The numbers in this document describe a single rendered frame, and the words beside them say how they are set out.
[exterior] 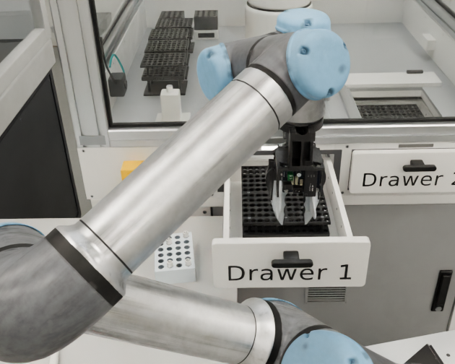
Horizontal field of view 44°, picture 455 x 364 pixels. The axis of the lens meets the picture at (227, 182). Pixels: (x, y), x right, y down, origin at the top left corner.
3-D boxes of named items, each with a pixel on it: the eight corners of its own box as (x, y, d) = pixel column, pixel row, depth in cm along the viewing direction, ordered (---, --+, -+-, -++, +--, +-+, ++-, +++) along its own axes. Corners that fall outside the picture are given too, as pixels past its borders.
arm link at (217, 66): (227, 42, 65) (302, 26, 70) (187, 49, 75) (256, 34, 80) (240, 109, 67) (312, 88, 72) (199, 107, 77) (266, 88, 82)
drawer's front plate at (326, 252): (365, 287, 107) (371, 241, 101) (213, 288, 108) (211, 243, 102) (362, 280, 109) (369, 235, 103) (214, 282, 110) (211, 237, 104)
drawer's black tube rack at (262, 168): (328, 247, 115) (331, 222, 111) (242, 248, 115) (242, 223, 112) (315, 188, 133) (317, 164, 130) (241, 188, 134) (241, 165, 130)
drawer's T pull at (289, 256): (313, 268, 100) (313, 262, 100) (271, 269, 100) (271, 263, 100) (310, 255, 103) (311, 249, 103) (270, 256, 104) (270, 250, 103)
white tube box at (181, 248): (196, 282, 118) (195, 268, 116) (156, 285, 118) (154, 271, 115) (192, 245, 129) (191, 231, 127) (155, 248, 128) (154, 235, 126)
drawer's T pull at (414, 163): (436, 172, 127) (437, 166, 126) (403, 172, 127) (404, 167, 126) (431, 163, 130) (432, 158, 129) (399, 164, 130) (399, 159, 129)
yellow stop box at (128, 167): (154, 196, 131) (150, 170, 128) (123, 197, 132) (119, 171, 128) (156, 185, 136) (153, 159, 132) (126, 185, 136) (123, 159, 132)
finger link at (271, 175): (261, 199, 94) (270, 154, 89) (261, 194, 95) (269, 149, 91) (289, 202, 94) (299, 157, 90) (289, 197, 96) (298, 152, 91)
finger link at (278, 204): (266, 239, 93) (276, 193, 88) (265, 217, 98) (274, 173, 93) (285, 240, 93) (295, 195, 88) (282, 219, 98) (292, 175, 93)
